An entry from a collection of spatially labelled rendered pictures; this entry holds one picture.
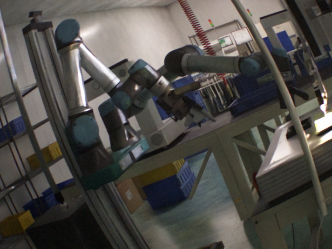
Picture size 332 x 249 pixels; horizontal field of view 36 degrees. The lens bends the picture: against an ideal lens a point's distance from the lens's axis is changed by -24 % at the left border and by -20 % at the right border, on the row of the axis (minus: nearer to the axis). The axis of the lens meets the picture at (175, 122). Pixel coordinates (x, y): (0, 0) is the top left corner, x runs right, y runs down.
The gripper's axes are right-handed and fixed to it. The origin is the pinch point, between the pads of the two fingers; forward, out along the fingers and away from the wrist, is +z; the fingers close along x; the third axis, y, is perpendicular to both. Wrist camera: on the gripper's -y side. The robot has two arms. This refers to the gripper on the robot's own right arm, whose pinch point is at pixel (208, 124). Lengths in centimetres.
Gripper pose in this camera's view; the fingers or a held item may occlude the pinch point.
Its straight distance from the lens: 242.3
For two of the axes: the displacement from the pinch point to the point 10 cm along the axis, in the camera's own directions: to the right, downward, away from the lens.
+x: 3.0, -1.2, -9.5
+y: -6.0, 7.5, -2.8
